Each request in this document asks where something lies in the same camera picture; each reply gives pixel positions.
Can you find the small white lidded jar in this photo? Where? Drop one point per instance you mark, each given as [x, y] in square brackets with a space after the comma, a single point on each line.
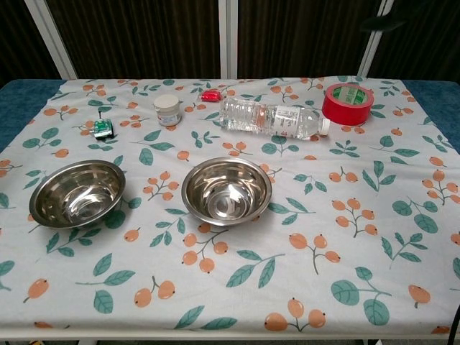
[167, 109]

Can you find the floral white tablecloth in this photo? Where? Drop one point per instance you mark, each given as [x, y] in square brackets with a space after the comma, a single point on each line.
[287, 233]

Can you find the dark folding screen panel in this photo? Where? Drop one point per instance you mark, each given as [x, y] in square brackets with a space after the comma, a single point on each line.
[14, 39]
[298, 36]
[143, 36]
[424, 50]

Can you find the red tape roll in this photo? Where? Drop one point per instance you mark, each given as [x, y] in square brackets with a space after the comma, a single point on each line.
[346, 109]

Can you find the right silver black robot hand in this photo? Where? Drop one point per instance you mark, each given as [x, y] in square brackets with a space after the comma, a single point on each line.
[384, 23]

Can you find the clear plastic water bottle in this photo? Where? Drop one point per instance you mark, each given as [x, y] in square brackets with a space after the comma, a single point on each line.
[266, 116]

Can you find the steel bowl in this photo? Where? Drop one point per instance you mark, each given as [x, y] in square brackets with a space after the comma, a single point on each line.
[77, 194]
[215, 221]
[226, 194]

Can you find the red candy wrapper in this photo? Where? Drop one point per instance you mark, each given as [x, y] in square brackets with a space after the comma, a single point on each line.
[210, 95]

